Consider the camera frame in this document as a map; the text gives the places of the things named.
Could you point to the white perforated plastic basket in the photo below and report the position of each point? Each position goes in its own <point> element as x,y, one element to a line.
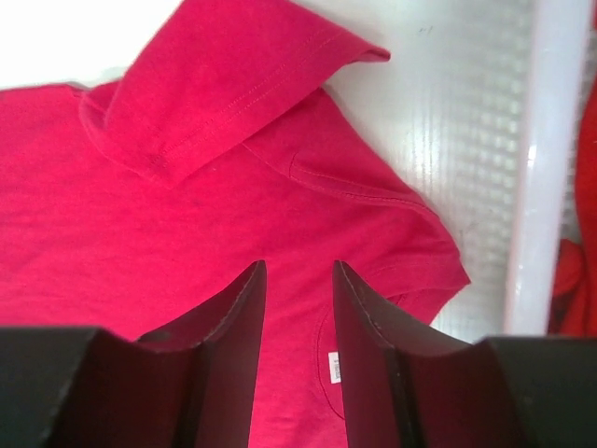
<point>496,94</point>

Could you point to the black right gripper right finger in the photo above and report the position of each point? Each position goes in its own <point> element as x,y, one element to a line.
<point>401,380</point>

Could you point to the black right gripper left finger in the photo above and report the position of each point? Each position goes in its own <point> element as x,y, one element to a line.
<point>222,337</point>

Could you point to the magenta t shirt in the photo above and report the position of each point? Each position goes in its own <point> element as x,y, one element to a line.
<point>130,203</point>

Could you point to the red t shirt in basket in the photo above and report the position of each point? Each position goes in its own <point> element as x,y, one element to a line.
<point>573,301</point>

